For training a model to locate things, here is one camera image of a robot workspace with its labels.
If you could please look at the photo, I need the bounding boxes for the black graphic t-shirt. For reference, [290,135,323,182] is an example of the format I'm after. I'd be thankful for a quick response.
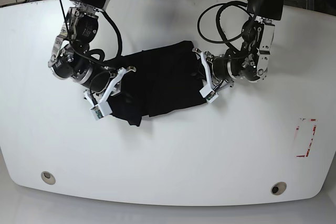
[107,40,206,126]

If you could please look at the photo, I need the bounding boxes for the table cable grommet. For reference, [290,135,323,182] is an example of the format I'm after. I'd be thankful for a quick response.
[41,172,56,185]
[271,182,287,196]

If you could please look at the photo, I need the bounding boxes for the right table cable grommet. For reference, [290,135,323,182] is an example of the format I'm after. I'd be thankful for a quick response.
[271,182,287,196]

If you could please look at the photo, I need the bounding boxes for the red tape corner marking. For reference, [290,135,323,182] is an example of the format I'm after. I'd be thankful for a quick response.
[293,118,318,157]

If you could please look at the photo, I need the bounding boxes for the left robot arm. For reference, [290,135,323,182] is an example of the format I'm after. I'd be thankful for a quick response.
[193,0,284,102]

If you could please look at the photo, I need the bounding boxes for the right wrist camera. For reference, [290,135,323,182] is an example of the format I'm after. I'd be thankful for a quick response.
[90,102,112,120]

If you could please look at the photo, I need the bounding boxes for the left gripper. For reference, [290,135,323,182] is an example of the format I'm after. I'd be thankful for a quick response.
[192,48,234,92]

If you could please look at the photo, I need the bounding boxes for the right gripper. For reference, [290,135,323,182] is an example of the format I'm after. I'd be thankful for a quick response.
[84,66,137,108]

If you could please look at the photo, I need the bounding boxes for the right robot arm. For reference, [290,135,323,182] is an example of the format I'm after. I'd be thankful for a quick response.
[48,0,131,108]

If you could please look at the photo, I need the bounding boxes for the left table cable grommet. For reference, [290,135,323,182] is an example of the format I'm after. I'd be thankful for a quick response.
[41,172,56,185]

